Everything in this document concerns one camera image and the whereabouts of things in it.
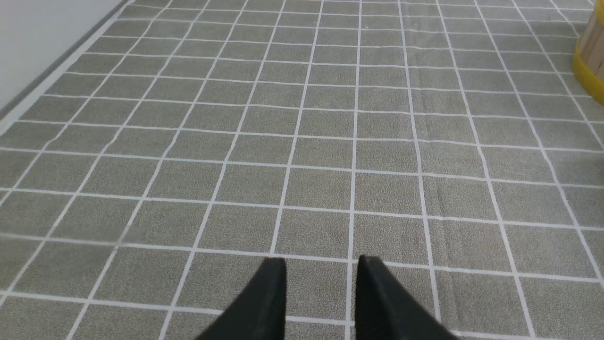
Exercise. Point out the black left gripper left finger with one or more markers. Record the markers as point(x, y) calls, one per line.
point(258, 312)

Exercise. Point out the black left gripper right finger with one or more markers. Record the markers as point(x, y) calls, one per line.
point(384, 310)

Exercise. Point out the grey checkered tablecloth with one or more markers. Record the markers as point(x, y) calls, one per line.
point(193, 138)

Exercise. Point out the bamboo steamer basket yellow rim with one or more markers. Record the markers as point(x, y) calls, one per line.
point(588, 57)

